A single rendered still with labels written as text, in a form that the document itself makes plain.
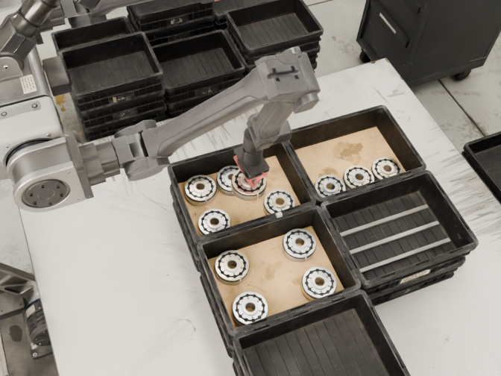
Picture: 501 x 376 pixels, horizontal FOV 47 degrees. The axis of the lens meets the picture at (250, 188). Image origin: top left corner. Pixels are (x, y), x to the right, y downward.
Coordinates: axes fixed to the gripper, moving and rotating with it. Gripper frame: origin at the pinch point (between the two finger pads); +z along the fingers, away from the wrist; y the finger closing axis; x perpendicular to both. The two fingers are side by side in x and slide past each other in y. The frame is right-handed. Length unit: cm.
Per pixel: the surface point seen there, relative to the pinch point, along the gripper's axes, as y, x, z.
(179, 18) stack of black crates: 134, -32, 50
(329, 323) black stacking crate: -41.8, -6.9, 22.6
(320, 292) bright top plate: -33.5, -8.0, 19.1
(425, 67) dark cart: 75, -150, 72
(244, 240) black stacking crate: -9.0, 4.8, 18.2
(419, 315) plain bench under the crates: -48, -39, 34
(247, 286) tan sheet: -21.4, 9.6, 22.8
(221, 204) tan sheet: 8.1, 4.2, 22.2
